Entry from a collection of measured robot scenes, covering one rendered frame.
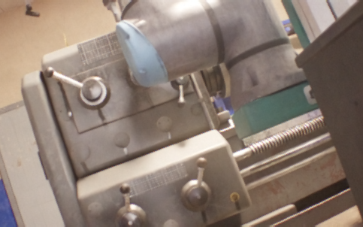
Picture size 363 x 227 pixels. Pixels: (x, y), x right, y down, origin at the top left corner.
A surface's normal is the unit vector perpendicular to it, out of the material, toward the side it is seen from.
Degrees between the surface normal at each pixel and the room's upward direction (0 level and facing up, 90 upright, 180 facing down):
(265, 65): 70
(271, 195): 90
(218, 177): 90
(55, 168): 90
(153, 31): 81
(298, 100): 90
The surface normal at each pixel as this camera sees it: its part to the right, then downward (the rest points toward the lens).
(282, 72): -0.10, -0.45
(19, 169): 0.10, -0.18
